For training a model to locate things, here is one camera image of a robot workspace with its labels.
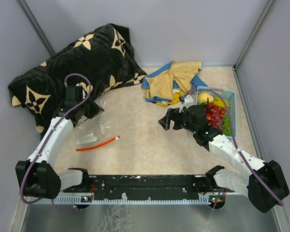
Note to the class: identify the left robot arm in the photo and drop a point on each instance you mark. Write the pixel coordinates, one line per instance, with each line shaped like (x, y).
(36, 176)

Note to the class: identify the light blue plastic basket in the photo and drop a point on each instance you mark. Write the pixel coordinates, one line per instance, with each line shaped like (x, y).
(230, 96)

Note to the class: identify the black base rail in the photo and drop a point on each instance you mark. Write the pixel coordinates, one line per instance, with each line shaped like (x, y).
(145, 187)

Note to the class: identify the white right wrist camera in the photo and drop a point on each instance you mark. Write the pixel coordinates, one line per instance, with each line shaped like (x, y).
(187, 102)

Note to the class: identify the yellow banana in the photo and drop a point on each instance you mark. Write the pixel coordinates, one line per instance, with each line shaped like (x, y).
(221, 103)

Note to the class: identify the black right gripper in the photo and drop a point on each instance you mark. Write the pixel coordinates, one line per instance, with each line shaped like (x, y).
(165, 122)

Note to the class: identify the yellow blue cartoon cloth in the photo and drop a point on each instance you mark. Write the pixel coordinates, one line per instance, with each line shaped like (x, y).
(165, 85)

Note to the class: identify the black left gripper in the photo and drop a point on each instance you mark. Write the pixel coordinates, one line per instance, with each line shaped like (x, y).
(96, 109)

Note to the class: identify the green grapes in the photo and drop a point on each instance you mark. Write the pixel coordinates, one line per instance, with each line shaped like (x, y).
(226, 126)

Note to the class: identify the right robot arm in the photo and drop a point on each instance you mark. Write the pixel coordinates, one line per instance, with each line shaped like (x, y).
(263, 183)

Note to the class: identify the yellow pear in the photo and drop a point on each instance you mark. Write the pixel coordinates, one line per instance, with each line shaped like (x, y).
(204, 97)

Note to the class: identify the black floral pillow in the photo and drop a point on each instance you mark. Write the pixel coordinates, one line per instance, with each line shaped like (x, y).
(99, 61)

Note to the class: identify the clear zip top bag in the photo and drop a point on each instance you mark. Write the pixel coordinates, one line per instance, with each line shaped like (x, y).
(95, 132)

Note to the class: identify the red strawberries bunch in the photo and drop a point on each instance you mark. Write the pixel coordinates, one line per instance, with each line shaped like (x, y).
(206, 108)

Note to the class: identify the purple red grapes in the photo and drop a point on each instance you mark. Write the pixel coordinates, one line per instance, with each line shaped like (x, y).
(216, 120)

